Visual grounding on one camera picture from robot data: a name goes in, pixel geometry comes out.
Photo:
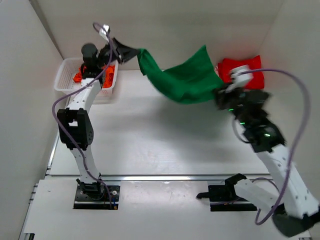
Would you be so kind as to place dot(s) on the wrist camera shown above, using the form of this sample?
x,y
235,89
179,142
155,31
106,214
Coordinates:
x,y
239,77
104,31

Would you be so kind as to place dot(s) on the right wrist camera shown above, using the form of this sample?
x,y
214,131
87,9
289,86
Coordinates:
x,y
239,77

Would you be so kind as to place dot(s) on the orange t shirt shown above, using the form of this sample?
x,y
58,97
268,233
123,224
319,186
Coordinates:
x,y
108,75

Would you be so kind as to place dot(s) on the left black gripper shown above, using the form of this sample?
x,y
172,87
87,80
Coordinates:
x,y
123,52

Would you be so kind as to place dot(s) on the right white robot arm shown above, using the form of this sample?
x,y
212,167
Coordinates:
x,y
295,210

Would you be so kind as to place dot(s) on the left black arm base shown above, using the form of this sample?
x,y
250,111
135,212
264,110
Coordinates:
x,y
95,197

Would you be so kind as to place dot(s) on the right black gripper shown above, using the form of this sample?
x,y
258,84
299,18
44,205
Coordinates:
x,y
221,93

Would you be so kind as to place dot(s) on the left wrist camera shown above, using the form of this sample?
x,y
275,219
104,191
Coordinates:
x,y
104,31

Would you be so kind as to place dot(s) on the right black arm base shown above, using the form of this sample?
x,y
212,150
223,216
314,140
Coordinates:
x,y
223,198

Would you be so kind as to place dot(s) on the white plastic basket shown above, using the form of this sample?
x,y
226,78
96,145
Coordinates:
x,y
64,80

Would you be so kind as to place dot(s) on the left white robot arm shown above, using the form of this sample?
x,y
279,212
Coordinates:
x,y
75,128

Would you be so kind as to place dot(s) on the green t shirt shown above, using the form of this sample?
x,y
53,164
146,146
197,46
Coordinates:
x,y
191,82

